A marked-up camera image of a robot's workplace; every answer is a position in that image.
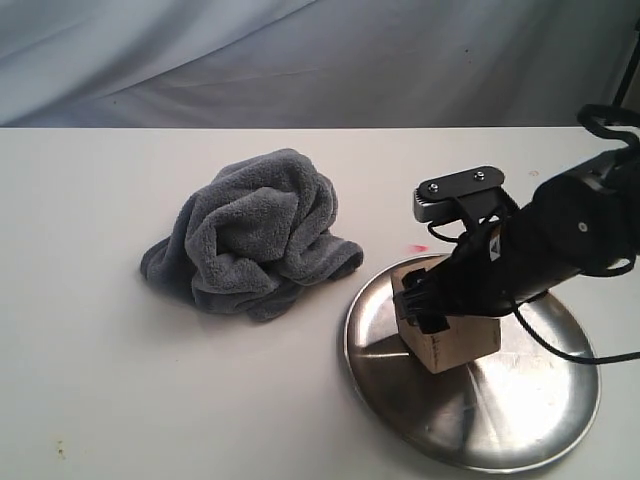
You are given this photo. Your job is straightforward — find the round stainless steel plate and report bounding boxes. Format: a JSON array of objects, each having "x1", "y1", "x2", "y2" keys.
[{"x1": 342, "y1": 258, "x2": 601, "y2": 474}]

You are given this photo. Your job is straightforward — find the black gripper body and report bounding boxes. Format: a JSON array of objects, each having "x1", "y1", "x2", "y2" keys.
[{"x1": 430, "y1": 175, "x2": 633, "y2": 317}]

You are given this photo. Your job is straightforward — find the wooden cube block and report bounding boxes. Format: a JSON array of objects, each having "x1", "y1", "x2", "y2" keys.
[{"x1": 391, "y1": 255, "x2": 501, "y2": 374}]

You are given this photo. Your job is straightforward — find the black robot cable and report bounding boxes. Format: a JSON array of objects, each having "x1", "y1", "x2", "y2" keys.
[{"x1": 427, "y1": 103, "x2": 640, "y2": 366}]

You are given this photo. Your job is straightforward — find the black stand pole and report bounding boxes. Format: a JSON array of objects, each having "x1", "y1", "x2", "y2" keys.
[{"x1": 612, "y1": 27, "x2": 639, "y2": 112}]

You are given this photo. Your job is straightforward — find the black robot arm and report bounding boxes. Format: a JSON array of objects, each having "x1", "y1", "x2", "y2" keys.
[{"x1": 394, "y1": 148, "x2": 639, "y2": 333}]

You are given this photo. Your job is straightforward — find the grey fleece towel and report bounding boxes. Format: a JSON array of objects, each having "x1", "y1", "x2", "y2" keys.
[{"x1": 140, "y1": 149, "x2": 364, "y2": 322}]

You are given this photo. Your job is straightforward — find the grey fabric backdrop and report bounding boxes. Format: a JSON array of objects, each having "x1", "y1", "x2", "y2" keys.
[{"x1": 1, "y1": 1, "x2": 639, "y2": 128}]

